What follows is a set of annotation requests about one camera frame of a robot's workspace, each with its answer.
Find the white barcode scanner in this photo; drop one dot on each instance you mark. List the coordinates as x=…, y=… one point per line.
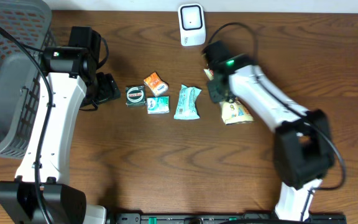
x=192, y=25

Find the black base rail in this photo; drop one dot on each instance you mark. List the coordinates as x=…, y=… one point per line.
x=137, y=218

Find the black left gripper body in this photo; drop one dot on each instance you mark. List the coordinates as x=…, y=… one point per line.
x=108, y=88

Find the white teal Kleenex tissue pack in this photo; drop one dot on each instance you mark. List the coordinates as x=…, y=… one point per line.
x=158, y=105

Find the yellow orange snack bag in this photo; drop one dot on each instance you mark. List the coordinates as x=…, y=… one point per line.
x=232, y=113

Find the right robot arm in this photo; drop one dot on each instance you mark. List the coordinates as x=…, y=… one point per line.
x=302, y=148

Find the mint green tissue pack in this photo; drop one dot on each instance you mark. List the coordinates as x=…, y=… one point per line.
x=186, y=108

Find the small orange snack packet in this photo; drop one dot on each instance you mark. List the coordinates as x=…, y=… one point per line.
x=156, y=85

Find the grey plastic mesh basket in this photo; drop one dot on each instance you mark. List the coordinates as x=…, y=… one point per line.
x=28, y=21

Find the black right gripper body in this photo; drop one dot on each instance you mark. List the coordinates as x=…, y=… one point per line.
x=217, y=92

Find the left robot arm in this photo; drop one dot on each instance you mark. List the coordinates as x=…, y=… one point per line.
x=71, y=81

